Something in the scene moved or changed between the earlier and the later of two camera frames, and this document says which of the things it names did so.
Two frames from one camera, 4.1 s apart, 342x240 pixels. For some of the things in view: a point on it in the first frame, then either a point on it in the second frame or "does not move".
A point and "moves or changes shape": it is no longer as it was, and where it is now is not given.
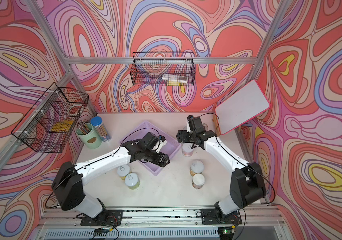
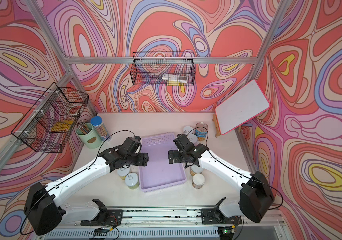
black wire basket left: x=46 y=127 does not move
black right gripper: x=182 y=134 -> x=176 y=159
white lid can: x=132 y=181 does not move
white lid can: x=196 y=167 does not move
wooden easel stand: x=215 y=119 does not move
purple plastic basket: x=170 y=149 moves or changes shape
